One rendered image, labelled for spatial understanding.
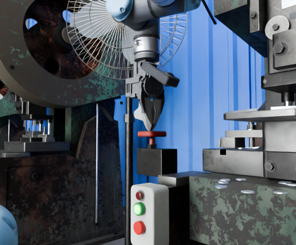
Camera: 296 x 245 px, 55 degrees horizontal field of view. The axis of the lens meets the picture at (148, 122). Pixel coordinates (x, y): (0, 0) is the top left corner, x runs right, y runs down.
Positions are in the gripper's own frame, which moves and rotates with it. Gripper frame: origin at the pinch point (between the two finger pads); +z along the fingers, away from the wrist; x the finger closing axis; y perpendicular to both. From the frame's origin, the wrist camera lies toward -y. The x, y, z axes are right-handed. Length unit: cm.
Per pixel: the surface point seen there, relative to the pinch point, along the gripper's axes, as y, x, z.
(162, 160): -6.6, 2.8, 8.5
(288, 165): -33.7, -5.0, 8.4
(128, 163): 53, -35, 16
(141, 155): 0.9, 3.0, 7.8
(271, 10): -27.1, -14.6, -28.1
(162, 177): -7.8, 4.0, 12.5
